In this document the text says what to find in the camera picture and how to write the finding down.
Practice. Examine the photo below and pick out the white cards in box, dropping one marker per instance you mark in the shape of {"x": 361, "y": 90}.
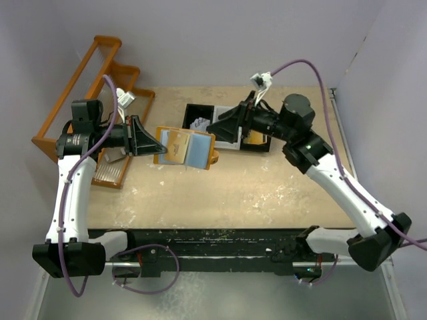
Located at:
{"x": 200, "y": 124}

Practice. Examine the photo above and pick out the gold credit card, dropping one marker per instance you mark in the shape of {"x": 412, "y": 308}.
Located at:
{"x": 177, "y": 144}

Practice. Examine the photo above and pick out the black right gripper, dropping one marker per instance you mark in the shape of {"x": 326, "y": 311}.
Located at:
{"x": 229, "y": 122}

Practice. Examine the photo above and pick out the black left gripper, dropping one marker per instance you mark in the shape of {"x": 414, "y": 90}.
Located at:
{"x": 138, "y": 140}

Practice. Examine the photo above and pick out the yellow leather card holder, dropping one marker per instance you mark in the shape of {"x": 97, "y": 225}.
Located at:
{"x": 201, "y": 153}

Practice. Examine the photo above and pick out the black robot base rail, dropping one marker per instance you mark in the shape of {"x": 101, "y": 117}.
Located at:
{"x": 150, "y": 252}

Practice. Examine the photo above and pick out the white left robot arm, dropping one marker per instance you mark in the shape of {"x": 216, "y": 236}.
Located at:
{"x": 67, "y": 249}

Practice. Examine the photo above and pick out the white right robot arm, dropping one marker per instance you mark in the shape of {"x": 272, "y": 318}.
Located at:
{"x": 378, "y": 232}

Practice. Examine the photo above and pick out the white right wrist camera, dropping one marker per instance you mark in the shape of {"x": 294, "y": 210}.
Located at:
{"x": 262, "y": 82}

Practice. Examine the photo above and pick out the black three-compartment organizer box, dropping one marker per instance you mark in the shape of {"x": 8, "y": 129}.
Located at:
{"x": 212, "y": 112}

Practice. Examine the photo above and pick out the grey cardboard envelope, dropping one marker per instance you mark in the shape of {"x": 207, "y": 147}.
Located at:
{"x": 111, "y": 155}

